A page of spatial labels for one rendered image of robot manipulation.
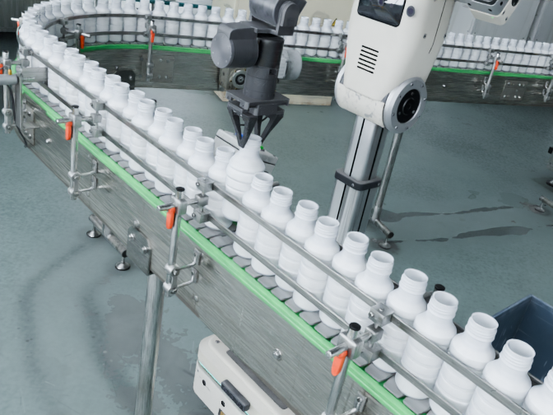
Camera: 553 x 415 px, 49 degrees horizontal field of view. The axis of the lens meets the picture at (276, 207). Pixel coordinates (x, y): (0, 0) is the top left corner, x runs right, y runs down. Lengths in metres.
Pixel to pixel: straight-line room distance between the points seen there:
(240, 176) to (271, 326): 0.28
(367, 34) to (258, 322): 0.85
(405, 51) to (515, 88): 2.11
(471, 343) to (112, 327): 1.87
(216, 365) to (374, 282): 1.20
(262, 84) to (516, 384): 0.61
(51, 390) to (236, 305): 1.25
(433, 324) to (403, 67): 0.87
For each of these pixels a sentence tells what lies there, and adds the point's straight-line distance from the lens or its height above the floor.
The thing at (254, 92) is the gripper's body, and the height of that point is 1.31.
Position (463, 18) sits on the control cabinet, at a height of 0.82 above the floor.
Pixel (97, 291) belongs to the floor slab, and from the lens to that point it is 2.73.
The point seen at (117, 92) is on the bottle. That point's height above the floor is 1.15.
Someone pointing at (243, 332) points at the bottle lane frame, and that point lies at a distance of 1.17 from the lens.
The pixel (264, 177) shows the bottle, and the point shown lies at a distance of 1.12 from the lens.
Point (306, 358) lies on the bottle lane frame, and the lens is 1.05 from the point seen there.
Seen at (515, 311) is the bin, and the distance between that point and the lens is 1.41.
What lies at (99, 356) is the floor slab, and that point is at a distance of 2.42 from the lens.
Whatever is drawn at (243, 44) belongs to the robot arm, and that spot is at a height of 1.40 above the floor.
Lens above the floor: 1.61
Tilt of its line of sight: 27 degrees down
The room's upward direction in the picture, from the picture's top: 11 degrees clockwise
